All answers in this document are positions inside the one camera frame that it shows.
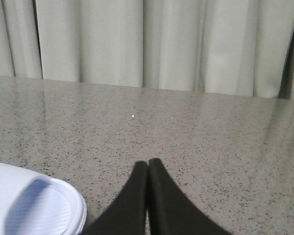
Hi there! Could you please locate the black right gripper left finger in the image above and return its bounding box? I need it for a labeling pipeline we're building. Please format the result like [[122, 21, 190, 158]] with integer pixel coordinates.
[[82, 161, 147, 235]]

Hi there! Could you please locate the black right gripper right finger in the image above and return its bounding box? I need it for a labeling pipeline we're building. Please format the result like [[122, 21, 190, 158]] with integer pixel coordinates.
[[148, 158, 230, 235]]

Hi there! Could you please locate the light blue slipper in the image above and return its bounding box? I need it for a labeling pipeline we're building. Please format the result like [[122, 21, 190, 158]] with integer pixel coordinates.
[[0, 163, 87, 235]]

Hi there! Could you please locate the white pleated curtain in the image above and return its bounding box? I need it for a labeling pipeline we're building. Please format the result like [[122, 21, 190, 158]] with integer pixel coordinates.
[[0, 0, 294, 99]]

